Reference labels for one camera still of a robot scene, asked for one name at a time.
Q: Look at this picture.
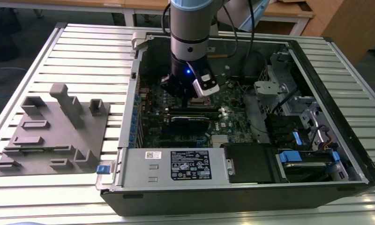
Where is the orange yellow wire bundle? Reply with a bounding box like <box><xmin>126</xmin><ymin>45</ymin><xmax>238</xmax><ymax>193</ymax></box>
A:
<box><xmin>322</xmin><ymin>137</ymin><xmax>335</xmax><ymax>150</ymax></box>

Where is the black open PC case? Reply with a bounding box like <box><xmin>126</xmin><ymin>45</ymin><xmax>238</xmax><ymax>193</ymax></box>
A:
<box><xmin>95</xmin><ymin>31</ymin><xmax>375</xmax><ymax>218</ymax></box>

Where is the metal socket cover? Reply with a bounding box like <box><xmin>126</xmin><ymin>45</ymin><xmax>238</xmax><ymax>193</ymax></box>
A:
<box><xmin>188</xmin><ymin>96</ymin><xmax>214</xmax><ymax>106</ymax></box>

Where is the black office chair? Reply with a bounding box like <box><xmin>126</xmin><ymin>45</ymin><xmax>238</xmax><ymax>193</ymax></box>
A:
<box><xmin>0</xmin><ymin>14</ymin><xmax>23</xmax><ymax>63</ymax></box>

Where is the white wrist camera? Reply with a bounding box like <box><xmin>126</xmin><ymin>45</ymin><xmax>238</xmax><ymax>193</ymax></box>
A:
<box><xmin>192</xmin><ymin>67</ymin><xmax>222</xmax><ymax>97</ymax></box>

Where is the black expansion slot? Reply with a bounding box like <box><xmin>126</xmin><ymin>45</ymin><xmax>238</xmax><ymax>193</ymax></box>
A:
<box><xmin>158</xmin><ymin>140</ymin><xmax>204</xmax><ymax>145</ymax></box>

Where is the silver power supply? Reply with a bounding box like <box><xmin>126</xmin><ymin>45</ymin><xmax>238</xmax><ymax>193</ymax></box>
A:
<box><xmin>114</xmin><ymin>147</ymin><xmax>234</xmax><ymax>188</ymax></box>

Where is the grey parts rack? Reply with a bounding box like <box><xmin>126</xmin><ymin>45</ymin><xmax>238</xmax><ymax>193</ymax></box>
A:
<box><xmin>0</xmin><ymin>83</ymin><xmax>112</xmax><ymax>177</ymax></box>

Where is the wooden desk white frame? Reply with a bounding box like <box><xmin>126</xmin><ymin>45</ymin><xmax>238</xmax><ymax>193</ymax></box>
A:
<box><xmin>0</xmin><ymin>0</ymin><xmax>128</xmax><ymax>28</ymax></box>
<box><xmin>124</xmin><ymin>0</ymin><xmax>317</xmax><ymax>36</ymax></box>

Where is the silver finned heatsink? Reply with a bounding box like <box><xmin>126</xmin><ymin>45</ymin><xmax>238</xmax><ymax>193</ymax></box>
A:
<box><xmin>211</xmin><ymin>135</ymin><xmax>231</xmax><ymax>144</ymax></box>

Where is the hard disk in blue carrier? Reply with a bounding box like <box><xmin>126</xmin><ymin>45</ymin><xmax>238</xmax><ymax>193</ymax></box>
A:
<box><xmin>277</xmin><ymin>150</ymin><xmax>342</xmax><ymax>183</ymax></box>

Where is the silver metal disk bay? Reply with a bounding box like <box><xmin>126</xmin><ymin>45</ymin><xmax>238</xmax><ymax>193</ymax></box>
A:
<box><xmin>252</xmin><ymin>51</ymin><xmax>335</xmax><ymax>150</ymax></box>

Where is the wooden cabinet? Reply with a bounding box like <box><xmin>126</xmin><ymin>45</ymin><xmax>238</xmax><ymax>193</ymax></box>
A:
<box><xmin>302</xmin><ymin>0</ymin><xmax>375</xmax><ymax>68</ymax></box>

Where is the black plastic shroud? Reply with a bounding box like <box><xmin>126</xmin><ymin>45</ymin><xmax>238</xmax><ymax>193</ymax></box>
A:
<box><xmin>223</xmin><ymin>144</ymin><xmax>289</xmax><ymax>185</ymax></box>

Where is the green RAM stick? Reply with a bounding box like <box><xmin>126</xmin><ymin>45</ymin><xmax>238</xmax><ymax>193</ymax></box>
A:
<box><xmin>20</xmin><ymin>147</ymin><xmax>49</xmax><ymax>153</ymax></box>

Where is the CPU socket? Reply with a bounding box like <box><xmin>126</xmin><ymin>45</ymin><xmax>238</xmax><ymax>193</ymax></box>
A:
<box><xmin>180</xmin><ymin>92</ymin><xmax>215</xmax><ymax>107</ymax></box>

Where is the black camera cable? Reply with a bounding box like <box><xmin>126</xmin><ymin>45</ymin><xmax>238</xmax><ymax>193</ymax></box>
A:
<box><xmin>227</xmin><ymin>0</ymin><xmax>256</xmax><ymax>78</ymax></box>

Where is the black graphics card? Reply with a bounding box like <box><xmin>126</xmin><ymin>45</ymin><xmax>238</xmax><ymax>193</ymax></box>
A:
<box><xmin>170</xmin><ymin>116</ymin><xmax>212</xmax><ymax>139</ymax></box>

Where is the green motherboard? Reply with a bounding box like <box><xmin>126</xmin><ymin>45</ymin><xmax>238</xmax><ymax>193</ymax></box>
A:
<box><xmin>138</xmin><ymin>75</ymin><xmax>261</xmax><ymax>150</ymax></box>

